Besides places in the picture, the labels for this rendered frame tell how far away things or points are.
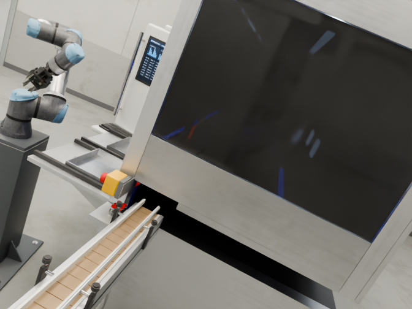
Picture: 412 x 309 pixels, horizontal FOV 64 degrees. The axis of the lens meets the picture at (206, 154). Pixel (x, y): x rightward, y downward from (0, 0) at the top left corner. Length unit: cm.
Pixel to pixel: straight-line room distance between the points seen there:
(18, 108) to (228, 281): 128
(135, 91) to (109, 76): 319
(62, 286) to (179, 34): 82
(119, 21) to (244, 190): 458
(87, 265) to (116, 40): 475
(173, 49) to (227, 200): 56
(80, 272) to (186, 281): 55
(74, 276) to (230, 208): 57
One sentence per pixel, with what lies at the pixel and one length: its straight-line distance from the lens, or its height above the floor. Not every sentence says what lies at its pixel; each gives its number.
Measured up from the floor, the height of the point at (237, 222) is 105.
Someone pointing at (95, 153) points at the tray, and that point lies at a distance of 171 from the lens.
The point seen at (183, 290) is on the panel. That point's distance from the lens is 143.
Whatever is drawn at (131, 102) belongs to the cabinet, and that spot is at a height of 101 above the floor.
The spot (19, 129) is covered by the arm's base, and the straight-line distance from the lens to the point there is 190.
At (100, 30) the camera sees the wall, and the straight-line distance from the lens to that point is 558.
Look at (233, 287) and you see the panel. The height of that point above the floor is 80.
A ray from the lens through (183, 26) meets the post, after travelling 117.
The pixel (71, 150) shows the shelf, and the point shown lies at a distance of 170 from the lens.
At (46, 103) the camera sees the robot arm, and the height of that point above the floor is 100.
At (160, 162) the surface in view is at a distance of 123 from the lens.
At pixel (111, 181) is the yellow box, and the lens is 123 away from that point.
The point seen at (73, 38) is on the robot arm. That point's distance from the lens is 163.
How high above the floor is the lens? 158
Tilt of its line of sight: 17 degrees down
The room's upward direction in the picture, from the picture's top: 24 degrees clockwise
